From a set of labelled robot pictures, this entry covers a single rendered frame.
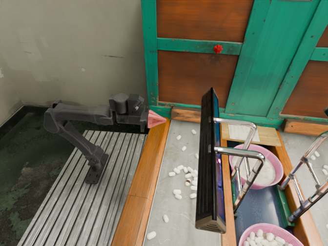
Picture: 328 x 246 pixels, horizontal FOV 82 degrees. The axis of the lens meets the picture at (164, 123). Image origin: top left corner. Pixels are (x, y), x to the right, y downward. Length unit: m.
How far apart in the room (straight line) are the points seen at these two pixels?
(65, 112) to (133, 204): 0.49
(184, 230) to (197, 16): 0.94
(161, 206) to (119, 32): 1.56
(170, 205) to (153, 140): 0.39
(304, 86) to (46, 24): 2.12
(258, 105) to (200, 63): 0.44
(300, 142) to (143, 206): 1.00
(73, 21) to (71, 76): 0.61
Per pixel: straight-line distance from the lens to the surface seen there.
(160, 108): 1.26
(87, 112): 0.84
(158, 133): 1.17
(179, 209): 0.93
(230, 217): 0.93
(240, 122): 0.77
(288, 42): 1.12
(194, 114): 1.20
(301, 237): 1.06
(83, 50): 2.18
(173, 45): 1.05
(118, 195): 1.06
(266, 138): 1.27
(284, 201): 1.12
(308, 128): 1.38
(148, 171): 1.00
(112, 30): 2.00
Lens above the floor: 1.59
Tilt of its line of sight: 42 degrees down
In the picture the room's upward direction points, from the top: straight up
